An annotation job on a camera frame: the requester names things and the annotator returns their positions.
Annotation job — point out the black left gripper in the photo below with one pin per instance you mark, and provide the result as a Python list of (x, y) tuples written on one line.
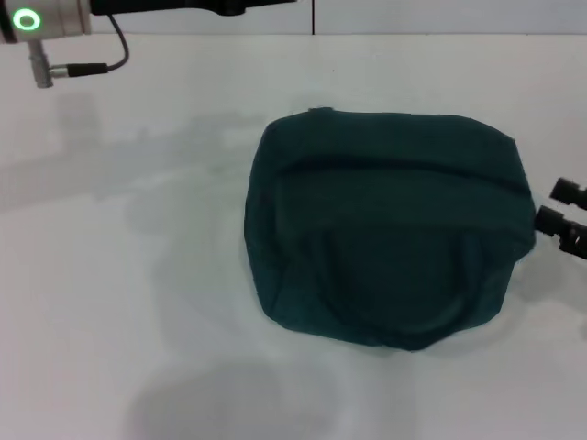
[(183, 5)]

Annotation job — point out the dark teal fabric bag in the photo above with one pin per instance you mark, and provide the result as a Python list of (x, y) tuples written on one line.
[(390, 229)]

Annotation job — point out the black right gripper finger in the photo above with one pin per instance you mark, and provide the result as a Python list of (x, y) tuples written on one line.
[(559, 227), (571, 192)]

